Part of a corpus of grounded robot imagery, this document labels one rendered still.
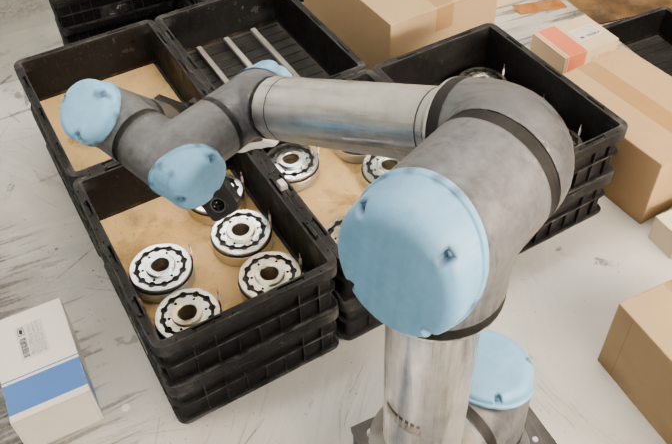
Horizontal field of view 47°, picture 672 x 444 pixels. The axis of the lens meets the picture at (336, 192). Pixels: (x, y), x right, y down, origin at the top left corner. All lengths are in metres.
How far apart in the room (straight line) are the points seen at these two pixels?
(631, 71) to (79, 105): 1.17
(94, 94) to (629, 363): 0.90
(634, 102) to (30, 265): 1.22
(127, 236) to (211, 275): 0.18
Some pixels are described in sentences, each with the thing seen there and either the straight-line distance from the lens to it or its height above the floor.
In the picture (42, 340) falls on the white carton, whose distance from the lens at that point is 1.36.
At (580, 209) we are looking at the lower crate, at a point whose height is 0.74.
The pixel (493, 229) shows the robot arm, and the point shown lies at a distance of 0.56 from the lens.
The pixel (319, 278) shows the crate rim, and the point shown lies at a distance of 1.17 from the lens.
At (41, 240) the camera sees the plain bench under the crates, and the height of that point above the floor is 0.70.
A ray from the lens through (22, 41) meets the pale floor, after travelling 3.57.
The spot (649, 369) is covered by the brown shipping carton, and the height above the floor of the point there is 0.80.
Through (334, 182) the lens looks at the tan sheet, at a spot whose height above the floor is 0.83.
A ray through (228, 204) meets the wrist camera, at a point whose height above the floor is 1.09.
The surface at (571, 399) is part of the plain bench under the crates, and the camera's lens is 1.35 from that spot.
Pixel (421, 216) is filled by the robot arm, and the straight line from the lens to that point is 0.54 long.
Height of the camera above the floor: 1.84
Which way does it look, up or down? 45 degrees down
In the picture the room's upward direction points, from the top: 2 degrees counter-clockwise
